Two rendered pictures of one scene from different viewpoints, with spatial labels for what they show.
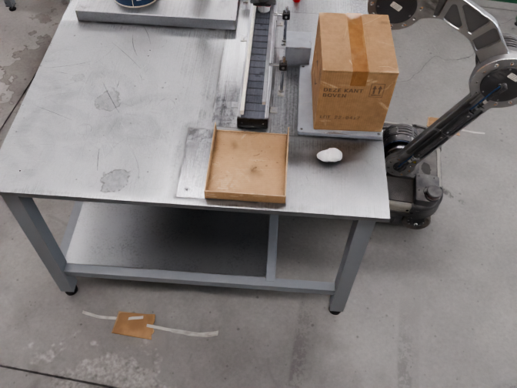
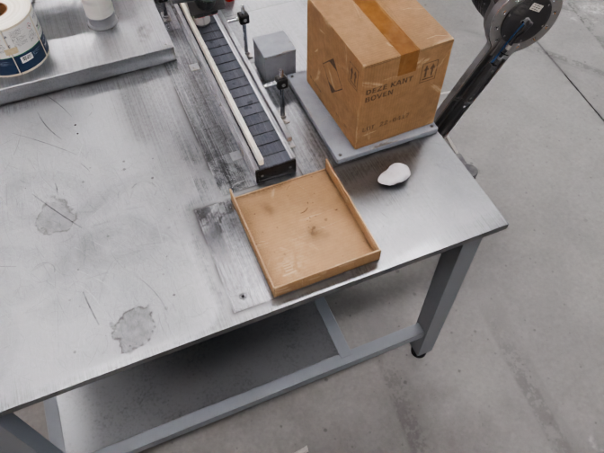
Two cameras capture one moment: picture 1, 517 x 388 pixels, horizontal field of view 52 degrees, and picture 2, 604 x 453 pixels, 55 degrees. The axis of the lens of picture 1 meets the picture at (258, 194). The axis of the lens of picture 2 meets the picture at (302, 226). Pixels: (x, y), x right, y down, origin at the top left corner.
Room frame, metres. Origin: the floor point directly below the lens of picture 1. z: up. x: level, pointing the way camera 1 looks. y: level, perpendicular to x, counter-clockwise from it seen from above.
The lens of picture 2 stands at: (0.42, 0.37, 1.96)
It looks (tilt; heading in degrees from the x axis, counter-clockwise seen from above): 54 degrees down; 335
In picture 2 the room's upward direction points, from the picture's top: straight up
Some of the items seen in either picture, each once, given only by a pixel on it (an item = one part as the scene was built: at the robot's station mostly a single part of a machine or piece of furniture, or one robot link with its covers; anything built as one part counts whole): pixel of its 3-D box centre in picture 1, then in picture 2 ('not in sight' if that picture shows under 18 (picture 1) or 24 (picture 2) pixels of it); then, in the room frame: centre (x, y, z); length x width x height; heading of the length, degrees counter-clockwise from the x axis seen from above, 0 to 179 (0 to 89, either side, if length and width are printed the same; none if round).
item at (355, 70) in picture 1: (350, 72); (372, 61); (1.45, -0.30, 0.99); 0.30 x 0.24 x 0.27; 0
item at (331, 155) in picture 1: (329, 155); (394, 174); (1.18, -0.24, 0.85); 0.08 x 0.07 x 0.04; 61
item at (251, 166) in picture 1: (248, 161); (302, 223); (1.14, 0.04, 0.85); 0.30 x 0.26 x 0.04; 178
